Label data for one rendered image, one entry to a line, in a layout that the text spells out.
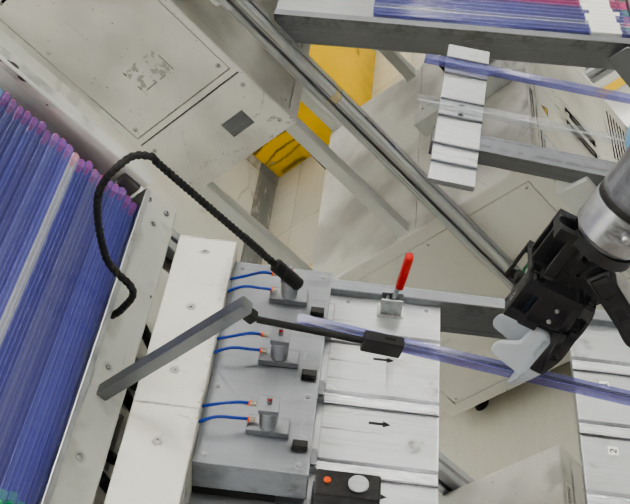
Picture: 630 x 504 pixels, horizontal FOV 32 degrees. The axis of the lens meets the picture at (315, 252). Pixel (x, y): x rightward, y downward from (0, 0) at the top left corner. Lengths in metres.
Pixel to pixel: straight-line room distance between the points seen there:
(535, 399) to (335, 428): 1.52
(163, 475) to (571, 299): 0.48
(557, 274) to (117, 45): 1.36
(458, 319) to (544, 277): 0.46
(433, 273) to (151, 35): 0.85
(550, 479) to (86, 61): 1.24
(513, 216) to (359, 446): 1.17
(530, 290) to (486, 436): 1.80
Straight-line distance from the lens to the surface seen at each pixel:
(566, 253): 1.12
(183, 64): 2.29
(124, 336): 1.38
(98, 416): 1.29
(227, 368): 1.37
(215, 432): 1.31
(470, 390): 2.86
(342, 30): 2.20
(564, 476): 1.79
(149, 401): 1.31
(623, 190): 1.08
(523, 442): 2.82
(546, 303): 1.15
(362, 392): 1.44
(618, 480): 1.43
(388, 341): 1.19
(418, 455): 1.39
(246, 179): 4.64
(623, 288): 1.16
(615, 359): 1.56
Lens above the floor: 1.85
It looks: 27 degrees down
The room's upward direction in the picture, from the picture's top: 48 degrees counter-clockwise
